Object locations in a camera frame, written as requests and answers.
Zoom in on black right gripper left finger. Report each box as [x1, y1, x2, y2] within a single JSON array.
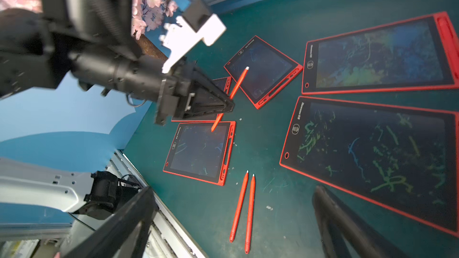
[[64, 187, 158, 258]]

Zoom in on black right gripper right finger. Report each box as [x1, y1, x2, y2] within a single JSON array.
[[312, 185, 408, 258]]

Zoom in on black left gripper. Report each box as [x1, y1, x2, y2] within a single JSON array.
[[154, 57, 235, 125]]

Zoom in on red tablet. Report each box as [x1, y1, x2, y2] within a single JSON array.
[[280, 96, 459, 236], [163, 121, 236, 186], [171, 76, 232, 122], [224, 36, 304, 109], [301, 12, 459, 96]]

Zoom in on red stylus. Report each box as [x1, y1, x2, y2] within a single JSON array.
[[211, 66, 250, 132], [230, 170, 249, 242], [245, 174, 256, 254]]

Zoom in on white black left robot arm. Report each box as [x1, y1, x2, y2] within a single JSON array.
[[1, 0, 234, 125]]

